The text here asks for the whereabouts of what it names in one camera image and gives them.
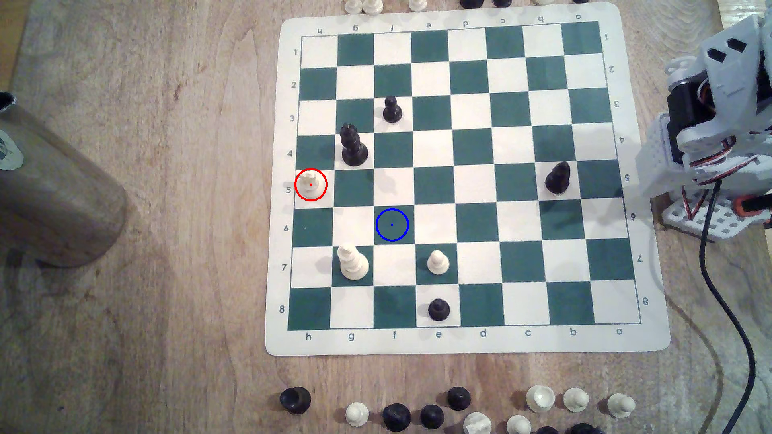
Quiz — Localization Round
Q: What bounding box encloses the tall white chess piece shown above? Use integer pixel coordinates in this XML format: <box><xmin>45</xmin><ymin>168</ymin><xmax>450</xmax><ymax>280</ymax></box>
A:
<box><xmin>336</xmin><ymin>244</ymin><xmax>370</xmax><ymax>282</ymax></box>

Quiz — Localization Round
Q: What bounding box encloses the tall black chess piece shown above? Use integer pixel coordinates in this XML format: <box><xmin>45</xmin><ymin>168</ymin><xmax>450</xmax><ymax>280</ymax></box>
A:
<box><xmin>339</xmin><ymin>123</ymin><xmax>369</xmax><ymax>168</ymax></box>

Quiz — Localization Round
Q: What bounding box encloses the green white chess mat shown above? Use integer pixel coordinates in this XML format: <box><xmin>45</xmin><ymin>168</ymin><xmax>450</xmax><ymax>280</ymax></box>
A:
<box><xmin>265</xmin><ymin>2</ymin><xmax>671</xmax><ymax>357</ymax></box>

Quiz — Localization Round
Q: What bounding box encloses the black pawn on b5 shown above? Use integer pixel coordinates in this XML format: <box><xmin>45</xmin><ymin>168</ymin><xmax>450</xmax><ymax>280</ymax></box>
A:
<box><xmin>544</xmin><ymin>161</ymin><xmax>572</xmax><ymax>195</ymax></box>

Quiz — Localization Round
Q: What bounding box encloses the black rook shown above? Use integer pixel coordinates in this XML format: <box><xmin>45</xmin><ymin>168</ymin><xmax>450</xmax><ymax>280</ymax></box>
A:
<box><xmin>280</xmin><ymin>386</ymin><xmax>312</xmax><ymax>415</ymax></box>

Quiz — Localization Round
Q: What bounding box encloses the white rook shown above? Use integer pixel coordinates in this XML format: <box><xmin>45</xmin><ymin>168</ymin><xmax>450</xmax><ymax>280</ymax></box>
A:
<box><xmin>525</xmin><ymin>385</ymin><xmax>556</xmax><ymax>414</ymax></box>

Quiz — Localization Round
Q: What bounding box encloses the orange black clamp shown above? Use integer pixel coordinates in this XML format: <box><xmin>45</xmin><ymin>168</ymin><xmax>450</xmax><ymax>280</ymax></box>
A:
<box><xmin>737</xmin><ymin>194</ymin><xmax>772</xmax><ymax>229</ymax></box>

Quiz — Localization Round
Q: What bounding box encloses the black cable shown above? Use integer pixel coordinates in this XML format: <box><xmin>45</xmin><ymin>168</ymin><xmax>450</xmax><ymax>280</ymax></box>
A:
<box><xmin>698</xmin><ymin>180</ymin><xmax>757</xmax><ymax>434</ymax></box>

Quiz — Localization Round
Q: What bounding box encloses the wooden cylinder post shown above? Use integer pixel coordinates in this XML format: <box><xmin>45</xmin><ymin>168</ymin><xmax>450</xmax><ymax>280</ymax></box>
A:
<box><xmin>0</xmin><ymin>90</ymin><xmax>129</xmax><ymax>269</ymax></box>

